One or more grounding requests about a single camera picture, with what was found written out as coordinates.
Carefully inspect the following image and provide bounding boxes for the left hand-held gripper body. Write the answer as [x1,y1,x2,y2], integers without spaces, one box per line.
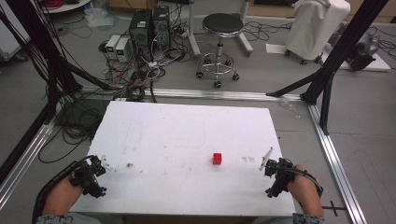
[69,155,107,199]

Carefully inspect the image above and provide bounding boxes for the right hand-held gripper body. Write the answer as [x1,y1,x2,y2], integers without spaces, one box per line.
[264,157,297,199]

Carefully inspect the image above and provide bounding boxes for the person's right hand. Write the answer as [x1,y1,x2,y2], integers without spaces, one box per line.
[287,164,325,217]

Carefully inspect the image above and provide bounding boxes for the person's left hand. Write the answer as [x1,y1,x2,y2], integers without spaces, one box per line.
[42,176,86,217]

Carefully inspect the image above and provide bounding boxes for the person's right sleeve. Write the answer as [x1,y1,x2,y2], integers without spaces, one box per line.
[291,213,327,224]

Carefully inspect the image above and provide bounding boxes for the person's sleeve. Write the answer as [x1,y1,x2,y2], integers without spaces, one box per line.
[291,213,327,224]
[35,212,75,224]

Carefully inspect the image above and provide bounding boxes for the person's left sleeve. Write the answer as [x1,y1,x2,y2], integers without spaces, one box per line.
[35,212,75,224]

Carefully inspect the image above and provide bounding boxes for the black floor beam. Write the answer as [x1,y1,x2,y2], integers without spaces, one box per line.
[0,104,54,186]

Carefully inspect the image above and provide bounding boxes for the white power supply box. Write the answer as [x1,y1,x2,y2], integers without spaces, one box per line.
[105,35,121,59]
[115,36,131,63]

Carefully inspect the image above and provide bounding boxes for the white cloth covered cart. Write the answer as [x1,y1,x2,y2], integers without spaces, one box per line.
[284,0,351,65]

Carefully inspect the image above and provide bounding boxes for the black computer tower green label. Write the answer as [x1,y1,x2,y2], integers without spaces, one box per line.
[128,8,154,62]

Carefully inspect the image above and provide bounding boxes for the black round stool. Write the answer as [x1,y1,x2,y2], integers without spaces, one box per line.
[195,12,246,90]

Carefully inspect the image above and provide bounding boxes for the black grey machine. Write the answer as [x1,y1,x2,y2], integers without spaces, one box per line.
[347,28,381,72]

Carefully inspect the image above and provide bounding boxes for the clear plastic bag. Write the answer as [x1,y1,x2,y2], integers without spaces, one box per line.
[84,7,120,30]

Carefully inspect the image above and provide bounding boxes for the white floor board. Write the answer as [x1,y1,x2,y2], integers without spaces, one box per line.
[320,49,392,73]

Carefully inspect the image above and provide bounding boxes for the round white table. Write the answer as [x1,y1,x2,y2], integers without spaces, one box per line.
[39,0,93,15]

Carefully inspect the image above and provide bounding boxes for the white cabinet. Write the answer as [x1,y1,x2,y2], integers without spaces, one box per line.
[0,0,31,63]

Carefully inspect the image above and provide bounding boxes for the black cable bundle on floor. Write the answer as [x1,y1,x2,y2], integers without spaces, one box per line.
[37,99,106,165]

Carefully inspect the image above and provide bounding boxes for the aluminium floor rail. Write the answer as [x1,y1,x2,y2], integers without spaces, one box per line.
[0,119,56,210]
[78,86,304,103]
[306,103,369,224]

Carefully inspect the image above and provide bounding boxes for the tangle of cables and plugs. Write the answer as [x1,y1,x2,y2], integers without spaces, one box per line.
[97,12,192,104]

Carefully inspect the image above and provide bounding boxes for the black loose floor cables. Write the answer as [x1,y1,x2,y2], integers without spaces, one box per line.
[242,20,296,43]

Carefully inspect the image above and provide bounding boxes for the black frame post with braces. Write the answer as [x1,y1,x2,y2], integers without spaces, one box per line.
[266,0,390,135]

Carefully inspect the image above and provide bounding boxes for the white table frame legs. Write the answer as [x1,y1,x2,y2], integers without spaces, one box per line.
[186,0,255,58]

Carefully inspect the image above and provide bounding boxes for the black frame post with cables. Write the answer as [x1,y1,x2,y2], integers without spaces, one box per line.
[0,0,118,96]

